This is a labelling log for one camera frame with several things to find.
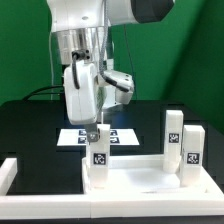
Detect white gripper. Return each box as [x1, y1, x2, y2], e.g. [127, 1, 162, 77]
[64, 61, 100, 143]

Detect white desk tabletop tray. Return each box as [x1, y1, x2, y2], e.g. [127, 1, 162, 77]
[82, 155, 224, 218]

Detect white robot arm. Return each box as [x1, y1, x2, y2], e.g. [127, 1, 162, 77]
[46, 0, 175, 142]

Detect fiducial marker base plate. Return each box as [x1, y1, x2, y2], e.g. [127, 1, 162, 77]
[57, 129, 139, 146]

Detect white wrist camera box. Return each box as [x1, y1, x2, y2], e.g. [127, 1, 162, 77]
[104, 70, 134, 105]

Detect white camera cable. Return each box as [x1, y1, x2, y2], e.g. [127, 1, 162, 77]
[48, 33, 56, 100]

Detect black cables on table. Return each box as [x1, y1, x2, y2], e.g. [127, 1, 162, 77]
[21, 84, 66, 102]

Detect white U-shaped obstacle frame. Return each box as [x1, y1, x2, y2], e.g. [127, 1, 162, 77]
[0, 158, 91, 220]

